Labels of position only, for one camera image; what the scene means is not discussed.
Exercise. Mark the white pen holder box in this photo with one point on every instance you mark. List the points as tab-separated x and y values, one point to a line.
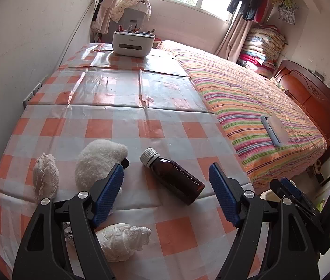
134	44

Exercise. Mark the floral cloth on cooler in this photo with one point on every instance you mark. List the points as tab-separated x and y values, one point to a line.
130	3

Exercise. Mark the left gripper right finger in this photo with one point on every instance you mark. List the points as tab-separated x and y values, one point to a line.
271	242

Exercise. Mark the brown medicine bottle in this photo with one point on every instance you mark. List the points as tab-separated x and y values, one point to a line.
176	179

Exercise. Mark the silver blister pack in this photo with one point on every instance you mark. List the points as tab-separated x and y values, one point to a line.
68	233

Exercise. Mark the cream plastic bin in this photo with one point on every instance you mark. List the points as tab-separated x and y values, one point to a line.
270	196

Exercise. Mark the grey air cooler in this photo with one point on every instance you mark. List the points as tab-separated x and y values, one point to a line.
134	16

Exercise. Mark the checkered plastic tablecloth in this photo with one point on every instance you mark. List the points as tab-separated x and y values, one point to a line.
146	111

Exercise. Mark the stack of folded quilts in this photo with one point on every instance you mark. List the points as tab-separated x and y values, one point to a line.
261	50

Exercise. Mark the pink curtain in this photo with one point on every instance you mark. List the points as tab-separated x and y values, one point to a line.
102	16
232	43

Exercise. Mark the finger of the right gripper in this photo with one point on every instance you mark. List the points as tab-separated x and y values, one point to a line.
276	186
291	187

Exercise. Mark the left pink curtain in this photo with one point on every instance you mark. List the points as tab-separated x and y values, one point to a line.
102	16

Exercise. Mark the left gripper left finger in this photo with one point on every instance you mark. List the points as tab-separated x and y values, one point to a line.
43	253

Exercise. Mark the wooden headboard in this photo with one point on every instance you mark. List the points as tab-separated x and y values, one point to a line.
310	93

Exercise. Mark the white plush toy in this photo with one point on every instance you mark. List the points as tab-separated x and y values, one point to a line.
96	161

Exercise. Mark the slippers by bed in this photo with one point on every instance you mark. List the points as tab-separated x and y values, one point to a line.
317	166

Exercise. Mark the right pink curtain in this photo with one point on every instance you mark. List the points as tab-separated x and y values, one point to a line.
232	43

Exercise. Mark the striped bed cover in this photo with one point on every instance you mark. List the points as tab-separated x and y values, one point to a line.
240	98

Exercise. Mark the white tissue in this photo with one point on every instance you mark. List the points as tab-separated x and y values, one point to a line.
120	241

